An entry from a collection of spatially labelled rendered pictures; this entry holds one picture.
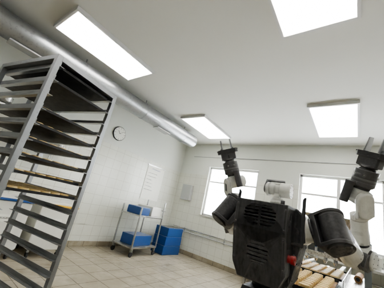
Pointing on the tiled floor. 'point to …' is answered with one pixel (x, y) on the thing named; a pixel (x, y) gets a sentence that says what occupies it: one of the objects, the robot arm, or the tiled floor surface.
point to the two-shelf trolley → (136, 232)
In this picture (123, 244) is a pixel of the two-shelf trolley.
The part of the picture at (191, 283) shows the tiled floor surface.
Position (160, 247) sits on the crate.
